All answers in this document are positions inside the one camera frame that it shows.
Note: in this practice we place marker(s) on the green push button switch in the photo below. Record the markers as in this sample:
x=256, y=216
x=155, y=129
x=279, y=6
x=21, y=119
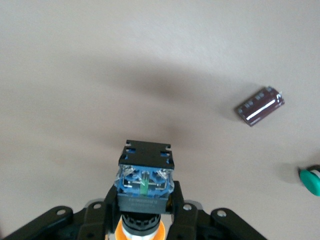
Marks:
x=311, y=181

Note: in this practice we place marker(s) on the yellow push button switch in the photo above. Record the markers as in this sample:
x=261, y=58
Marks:
x=145, y=172

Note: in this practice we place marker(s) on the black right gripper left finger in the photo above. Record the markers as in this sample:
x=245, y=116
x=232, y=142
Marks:
x=100, y=220

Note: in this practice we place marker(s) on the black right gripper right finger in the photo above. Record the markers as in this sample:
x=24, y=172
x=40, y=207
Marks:
x=185, y=220

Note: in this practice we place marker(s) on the dark maroon cylindrical capacitor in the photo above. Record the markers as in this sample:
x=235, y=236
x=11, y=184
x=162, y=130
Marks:
x=260, y=107

